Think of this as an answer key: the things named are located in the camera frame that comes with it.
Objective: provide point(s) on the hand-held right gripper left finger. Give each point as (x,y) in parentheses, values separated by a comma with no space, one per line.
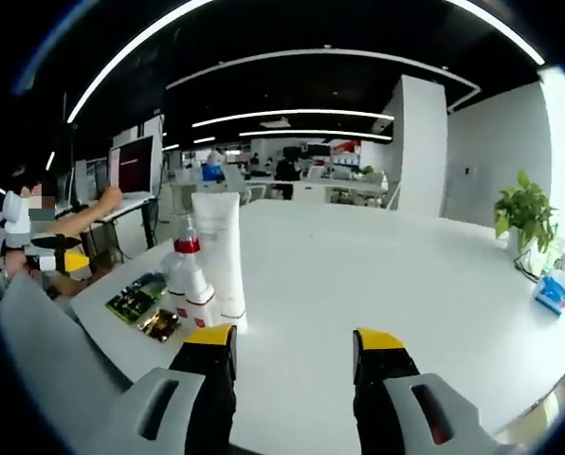
(206,403)

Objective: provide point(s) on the blue storage box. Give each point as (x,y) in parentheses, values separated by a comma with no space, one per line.
(213,173)

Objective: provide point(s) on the grey mesh office chair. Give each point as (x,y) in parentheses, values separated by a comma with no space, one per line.
(50,332)

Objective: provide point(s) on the tall red-collared skincare pump bottle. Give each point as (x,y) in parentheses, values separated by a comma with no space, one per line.
(187,245)

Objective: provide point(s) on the white laptop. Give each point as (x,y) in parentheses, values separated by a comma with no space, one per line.
(135,166)

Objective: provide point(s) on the blue tissue pack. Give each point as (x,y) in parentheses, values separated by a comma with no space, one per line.
(550,294)

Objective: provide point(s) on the gold skincare sachet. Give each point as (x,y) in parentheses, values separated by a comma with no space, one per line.
(161,324)

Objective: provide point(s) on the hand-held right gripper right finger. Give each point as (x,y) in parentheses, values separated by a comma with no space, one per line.
(382,407)

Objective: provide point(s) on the black laptop stand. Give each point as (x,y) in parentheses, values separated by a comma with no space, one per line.
(150,227)

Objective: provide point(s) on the potted green plant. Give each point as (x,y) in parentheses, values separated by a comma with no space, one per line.
(524,204)

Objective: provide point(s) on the green silver skincare sachet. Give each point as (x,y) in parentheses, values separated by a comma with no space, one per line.
(131,301)

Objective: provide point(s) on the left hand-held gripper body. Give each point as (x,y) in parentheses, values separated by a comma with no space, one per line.
(17,223)

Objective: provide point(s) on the white skincare tube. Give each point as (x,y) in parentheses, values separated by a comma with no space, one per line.
(221,256)

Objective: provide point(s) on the white office counter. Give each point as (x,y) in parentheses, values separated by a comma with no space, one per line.
(311,192)

